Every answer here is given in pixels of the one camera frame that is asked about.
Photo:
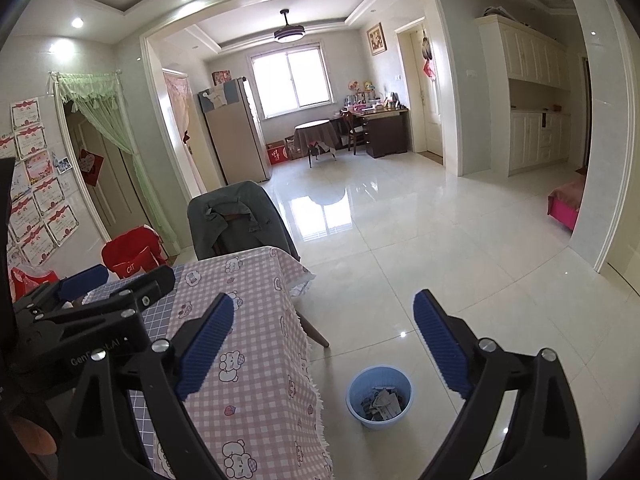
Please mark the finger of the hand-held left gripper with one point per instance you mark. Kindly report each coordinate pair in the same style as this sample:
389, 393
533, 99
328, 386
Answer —
157, 280
82, 280

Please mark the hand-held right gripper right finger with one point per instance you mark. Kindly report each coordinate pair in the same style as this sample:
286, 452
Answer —
440, 347

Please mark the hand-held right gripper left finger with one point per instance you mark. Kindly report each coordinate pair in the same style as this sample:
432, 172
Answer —
205, 347

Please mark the newspaper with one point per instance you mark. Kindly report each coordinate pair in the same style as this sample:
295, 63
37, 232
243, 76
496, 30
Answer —
387, 402

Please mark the blue plastic bin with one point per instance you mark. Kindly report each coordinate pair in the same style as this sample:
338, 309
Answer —
357, 385

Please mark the person's left hand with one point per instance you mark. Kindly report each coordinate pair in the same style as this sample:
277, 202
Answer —
35, 435

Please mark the red cloth bag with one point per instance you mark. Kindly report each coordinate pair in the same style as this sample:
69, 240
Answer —
130, 255

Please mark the blue grid tablecloth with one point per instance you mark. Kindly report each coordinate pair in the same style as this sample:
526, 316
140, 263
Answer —
167, 317

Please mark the red plastic bag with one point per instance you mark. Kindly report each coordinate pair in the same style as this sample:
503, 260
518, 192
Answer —
25, 282

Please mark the pink checked tablecloth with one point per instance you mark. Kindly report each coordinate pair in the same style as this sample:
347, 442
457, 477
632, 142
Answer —
260, 370

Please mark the brown door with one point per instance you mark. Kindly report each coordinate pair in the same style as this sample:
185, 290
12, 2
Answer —
115, 190

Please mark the red door decoration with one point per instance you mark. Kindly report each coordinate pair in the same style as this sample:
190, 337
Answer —
90, 167

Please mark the grey jacket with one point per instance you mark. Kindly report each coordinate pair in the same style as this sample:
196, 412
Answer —
277, 230

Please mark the grey refrigerator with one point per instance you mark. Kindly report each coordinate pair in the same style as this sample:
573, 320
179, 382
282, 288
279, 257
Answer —
232, 135

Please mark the red cardboard box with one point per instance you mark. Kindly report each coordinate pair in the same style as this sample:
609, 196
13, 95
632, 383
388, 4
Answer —
277, 154

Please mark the pink curtain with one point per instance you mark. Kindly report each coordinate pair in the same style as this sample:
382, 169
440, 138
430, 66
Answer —
177, 105

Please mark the pink storage box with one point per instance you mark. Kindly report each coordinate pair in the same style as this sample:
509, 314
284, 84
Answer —
565, 200

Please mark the green lace curtain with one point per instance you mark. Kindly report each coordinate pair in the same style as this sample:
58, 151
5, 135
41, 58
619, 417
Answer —
90, 85

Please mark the patterned box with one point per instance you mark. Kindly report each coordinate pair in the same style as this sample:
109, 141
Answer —
222, 78

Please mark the round table with brown cloth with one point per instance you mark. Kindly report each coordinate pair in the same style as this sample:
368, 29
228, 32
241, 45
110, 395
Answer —
315, 132

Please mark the dark wooden desk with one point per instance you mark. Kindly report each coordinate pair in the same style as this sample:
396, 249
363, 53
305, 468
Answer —
387, 132

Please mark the dark wooden chair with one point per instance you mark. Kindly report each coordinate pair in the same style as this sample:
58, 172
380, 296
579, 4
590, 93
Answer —
356, 132

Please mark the window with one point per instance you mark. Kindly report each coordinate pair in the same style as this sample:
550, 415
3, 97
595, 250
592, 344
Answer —
290, 85

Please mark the white door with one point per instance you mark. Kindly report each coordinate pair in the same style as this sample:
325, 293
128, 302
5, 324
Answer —
425, 110

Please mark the assorted desk items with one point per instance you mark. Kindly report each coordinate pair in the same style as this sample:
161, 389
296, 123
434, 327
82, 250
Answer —
370, 100

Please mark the ceiling lamp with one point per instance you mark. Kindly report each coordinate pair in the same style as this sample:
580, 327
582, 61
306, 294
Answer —
288, 35

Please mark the red door hanging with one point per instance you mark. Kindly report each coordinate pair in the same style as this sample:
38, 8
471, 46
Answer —
428, 60

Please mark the white cabinet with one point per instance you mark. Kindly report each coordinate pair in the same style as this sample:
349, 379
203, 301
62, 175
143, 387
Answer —
530, 50

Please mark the wall of certificates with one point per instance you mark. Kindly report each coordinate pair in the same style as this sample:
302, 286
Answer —
45, 195

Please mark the small wall photos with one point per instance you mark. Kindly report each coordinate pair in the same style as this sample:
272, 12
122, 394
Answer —
61, 165

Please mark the framed wall picture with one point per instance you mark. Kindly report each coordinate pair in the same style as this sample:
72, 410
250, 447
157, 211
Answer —
376, 39

